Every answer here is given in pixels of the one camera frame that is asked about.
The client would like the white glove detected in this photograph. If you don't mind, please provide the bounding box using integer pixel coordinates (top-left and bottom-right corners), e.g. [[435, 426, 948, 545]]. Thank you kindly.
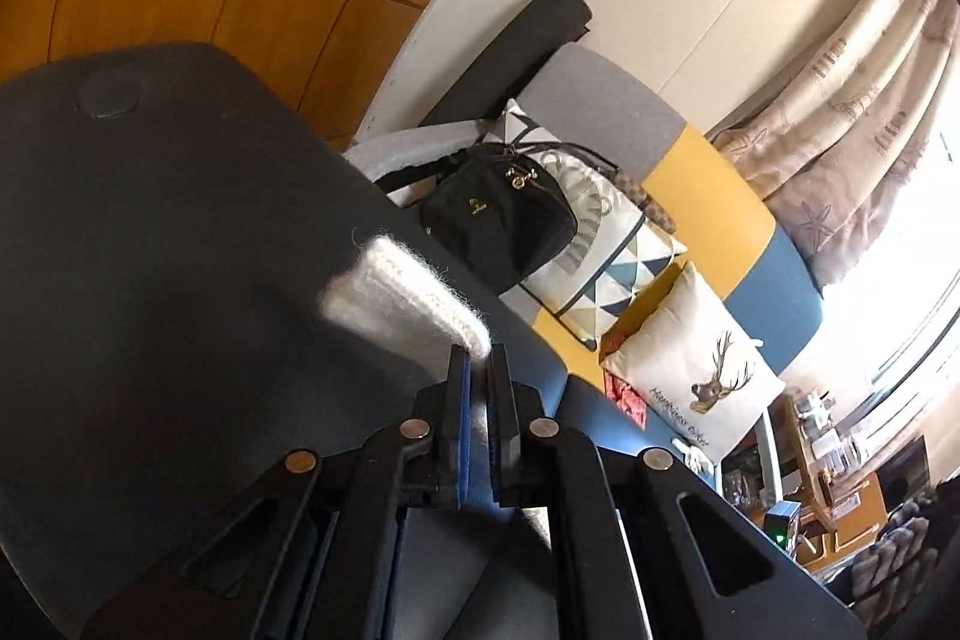
[[671, 437, 713, 472]]

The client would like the dark fluffy cloth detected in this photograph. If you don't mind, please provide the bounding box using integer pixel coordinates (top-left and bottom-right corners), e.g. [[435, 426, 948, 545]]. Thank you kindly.
[[847, 497, 946, 618]]

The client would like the white knit sweater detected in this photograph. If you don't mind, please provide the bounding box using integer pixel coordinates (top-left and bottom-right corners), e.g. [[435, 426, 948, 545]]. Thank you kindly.
[[319, 231, 556, 640]]

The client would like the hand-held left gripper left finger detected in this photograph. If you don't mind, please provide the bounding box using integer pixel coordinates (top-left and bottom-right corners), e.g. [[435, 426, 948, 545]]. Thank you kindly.
[[79, 346, 473, 640]]

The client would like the window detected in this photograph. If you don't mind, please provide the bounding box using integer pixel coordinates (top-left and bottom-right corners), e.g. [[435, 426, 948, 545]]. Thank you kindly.
[[817, 145, 960, 431]]

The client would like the geometric print cushion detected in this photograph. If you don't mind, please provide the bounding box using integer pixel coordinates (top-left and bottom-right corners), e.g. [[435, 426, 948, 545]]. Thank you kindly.
[[480, 98, 687, 341]]

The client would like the brown checkered bag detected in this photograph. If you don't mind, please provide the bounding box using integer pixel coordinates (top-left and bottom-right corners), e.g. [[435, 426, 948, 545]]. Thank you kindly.
[[611, 171, 676, 232]]

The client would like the deer print cushion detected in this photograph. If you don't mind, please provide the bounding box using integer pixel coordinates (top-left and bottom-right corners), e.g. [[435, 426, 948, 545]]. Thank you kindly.
[[604, 261, 787, 465]]

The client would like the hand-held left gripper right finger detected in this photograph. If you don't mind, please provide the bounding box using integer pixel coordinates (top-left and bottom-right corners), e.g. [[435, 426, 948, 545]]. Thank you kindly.
[[486, 344, 863, 640]]

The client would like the wooden shelf with items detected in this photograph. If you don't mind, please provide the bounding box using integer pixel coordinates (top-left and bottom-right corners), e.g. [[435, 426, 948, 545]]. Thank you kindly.
[[780, 385, 931, 566]]

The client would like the black handbag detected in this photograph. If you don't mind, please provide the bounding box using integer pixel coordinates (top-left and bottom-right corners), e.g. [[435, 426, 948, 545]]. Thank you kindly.
[[418, 149, 578, 295]]

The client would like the beige printed curtain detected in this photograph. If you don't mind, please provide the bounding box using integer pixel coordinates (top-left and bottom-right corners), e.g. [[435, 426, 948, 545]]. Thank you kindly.
[[712, 0, 960, 285]]

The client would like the grey yellow blue sofa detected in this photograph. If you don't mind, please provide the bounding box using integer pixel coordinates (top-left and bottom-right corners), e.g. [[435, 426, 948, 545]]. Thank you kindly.
[[345, 44, 826, 483]]

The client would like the pink cloth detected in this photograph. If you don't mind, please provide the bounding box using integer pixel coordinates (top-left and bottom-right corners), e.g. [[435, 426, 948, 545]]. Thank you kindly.
[[604, 370, 650, 427]]

